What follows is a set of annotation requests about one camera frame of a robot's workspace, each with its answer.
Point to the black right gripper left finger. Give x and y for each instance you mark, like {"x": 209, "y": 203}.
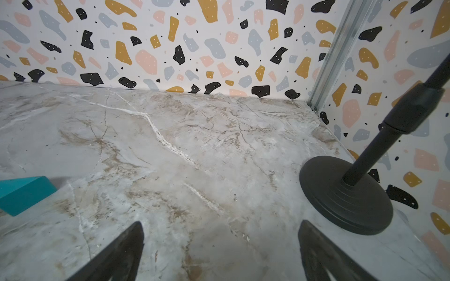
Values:
{"x": 119, "y": 261}

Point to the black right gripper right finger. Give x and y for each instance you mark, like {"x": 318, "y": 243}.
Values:
{"x": 323, "y": 260}

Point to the teal triangular block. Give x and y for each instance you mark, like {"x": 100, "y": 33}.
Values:
{"x": 18, "y": 195}

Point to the aluminium corner post right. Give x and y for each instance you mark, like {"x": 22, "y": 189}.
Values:
{"x": 345, "y": 36}

